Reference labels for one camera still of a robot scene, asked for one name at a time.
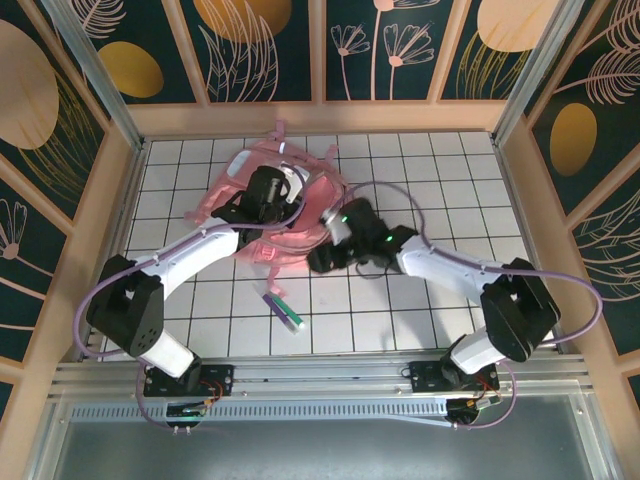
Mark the aluminium mounting rail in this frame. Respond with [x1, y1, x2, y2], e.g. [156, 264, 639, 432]
[49, 355, 596, 401]

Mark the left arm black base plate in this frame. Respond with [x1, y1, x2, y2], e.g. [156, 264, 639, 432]
[143, 364, 236, 399]

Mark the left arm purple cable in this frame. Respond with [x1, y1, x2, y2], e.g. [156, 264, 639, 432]
[73, 167, 307, 432]

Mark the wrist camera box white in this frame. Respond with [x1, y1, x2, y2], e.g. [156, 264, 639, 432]
[319, 209, 352, 246]
[278, 167, 312, 207]

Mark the green pen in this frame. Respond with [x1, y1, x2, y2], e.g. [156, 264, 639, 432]
[270, 294, 306, 334]

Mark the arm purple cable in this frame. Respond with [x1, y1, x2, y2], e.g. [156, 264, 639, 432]
[73, 167, 307, 432]
[335, 180, 604, 432]

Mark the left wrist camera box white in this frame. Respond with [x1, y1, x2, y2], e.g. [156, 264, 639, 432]
[278, 167, 312, 207]

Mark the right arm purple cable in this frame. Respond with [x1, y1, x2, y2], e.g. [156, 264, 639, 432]
[335, 180, 604, 432]

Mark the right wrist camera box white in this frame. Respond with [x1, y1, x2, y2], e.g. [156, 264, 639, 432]
[319, 209, 352, 246]

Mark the purple pen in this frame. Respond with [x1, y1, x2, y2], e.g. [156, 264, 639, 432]
[260, 292, 296, 331]

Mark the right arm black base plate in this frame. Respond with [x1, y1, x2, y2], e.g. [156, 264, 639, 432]
[408, 358, 501, 394]

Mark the slotted metal cable tray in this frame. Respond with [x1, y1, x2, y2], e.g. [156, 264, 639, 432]
[69, 403, 454, 426]

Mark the aluminium frame post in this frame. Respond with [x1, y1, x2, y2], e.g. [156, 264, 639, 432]
[492, 0, 586, 146]
[42, 0, 146, 154]

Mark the small controller board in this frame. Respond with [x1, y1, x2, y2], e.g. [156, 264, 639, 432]
[166, 402, 210, 420]
[446, 397, 503, 426]

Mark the grey metal sheet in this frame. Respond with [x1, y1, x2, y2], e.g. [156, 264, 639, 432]
[29, 394, 619, 480]

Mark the pink school backpack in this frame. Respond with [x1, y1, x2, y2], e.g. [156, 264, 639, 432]
[182, 119, 351, 301]

